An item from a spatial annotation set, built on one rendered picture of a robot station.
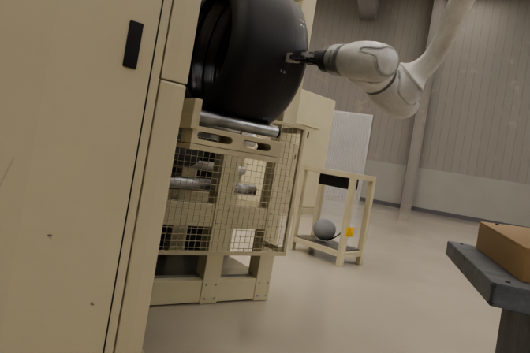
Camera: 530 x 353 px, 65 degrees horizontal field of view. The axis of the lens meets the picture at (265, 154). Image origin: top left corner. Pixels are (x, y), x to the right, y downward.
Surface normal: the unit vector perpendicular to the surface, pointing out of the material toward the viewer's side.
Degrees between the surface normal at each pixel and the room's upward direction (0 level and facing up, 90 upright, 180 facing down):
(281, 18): 70
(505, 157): 90
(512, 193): 90
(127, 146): 90
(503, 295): 90
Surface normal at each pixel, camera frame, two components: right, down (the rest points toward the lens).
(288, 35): 0.57, -0.07
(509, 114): -0.27, -0.06
